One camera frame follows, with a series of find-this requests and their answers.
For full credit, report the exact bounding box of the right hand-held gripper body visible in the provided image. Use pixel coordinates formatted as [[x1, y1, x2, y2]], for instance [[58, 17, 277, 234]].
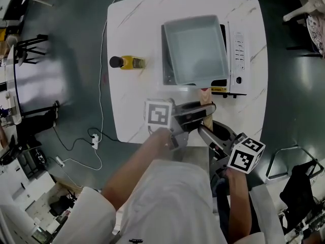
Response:
[[208, 133, 266, 174]]

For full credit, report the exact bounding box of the floral cloth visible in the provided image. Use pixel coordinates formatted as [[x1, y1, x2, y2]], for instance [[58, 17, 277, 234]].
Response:
[[306, 14, 325, 58]]

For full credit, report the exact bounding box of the cream carved desk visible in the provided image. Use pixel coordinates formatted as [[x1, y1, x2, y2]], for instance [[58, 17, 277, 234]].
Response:
[[283, 0, 325, 22]]

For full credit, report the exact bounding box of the white microwave oven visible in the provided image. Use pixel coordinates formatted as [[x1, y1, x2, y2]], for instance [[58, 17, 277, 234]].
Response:
[[160, 21, 251, 98]]

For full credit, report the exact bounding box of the long white floor cable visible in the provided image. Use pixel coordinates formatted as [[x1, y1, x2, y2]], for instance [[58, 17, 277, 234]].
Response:
[[97, 0, 125, 141]]

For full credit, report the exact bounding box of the thin white cable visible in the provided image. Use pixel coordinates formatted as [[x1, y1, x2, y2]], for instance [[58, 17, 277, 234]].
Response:
[[60, 148, 103, 172]]

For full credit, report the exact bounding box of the person's right forearm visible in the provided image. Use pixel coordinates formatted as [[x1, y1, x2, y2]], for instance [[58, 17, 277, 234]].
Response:
[[223, 168, 255, 241]]

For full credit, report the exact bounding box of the black metal stand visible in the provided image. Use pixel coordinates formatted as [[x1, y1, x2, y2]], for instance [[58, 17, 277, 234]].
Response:
[[14, 34, 49, 65]]

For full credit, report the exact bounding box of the person's left forearm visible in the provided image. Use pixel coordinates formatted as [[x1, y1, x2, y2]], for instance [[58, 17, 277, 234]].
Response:
[[101, 127, 174, 211]]

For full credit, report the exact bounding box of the person's white shirt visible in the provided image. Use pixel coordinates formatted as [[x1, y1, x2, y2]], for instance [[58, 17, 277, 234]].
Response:
[[54, 159, 285, 244]]

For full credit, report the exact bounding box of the blue seat wooden chair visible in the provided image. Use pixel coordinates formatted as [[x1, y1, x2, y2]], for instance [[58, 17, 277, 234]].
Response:
[[286, 14, 323, 58]]

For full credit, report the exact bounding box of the black garment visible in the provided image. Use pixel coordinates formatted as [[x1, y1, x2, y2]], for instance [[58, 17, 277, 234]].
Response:
[[279, 159, 321, 234]]

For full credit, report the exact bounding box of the white workbench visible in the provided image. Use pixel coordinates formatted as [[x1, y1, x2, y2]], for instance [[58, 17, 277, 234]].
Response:
[[0, 59, 24, 126]]

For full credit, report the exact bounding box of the metal tube chair frame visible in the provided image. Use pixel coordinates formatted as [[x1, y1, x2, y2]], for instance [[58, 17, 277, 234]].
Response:
[[266, 146, 318, 180]]

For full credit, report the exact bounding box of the black floor cable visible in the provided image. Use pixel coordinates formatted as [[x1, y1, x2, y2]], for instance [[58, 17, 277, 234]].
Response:
[[52, 126, 120, 152]]

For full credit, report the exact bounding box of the yellow bottle with black cap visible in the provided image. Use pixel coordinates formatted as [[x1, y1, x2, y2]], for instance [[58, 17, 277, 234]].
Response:
[[109, 55, 147, 71]]

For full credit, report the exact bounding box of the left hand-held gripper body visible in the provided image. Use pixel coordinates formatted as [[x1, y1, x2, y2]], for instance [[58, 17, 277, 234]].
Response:
[[143, 98, 190, 151]]

